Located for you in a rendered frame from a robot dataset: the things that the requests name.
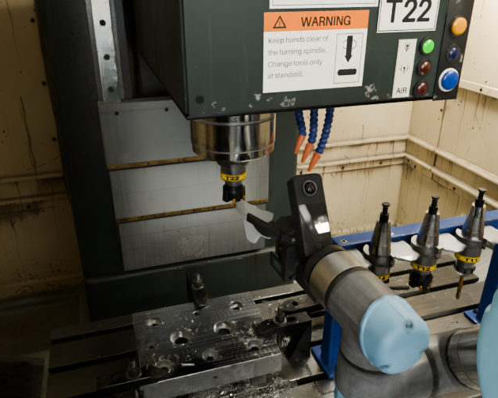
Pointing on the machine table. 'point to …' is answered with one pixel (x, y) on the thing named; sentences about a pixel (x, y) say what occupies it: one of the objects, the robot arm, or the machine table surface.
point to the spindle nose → (233, 137)
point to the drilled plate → (188, 372)
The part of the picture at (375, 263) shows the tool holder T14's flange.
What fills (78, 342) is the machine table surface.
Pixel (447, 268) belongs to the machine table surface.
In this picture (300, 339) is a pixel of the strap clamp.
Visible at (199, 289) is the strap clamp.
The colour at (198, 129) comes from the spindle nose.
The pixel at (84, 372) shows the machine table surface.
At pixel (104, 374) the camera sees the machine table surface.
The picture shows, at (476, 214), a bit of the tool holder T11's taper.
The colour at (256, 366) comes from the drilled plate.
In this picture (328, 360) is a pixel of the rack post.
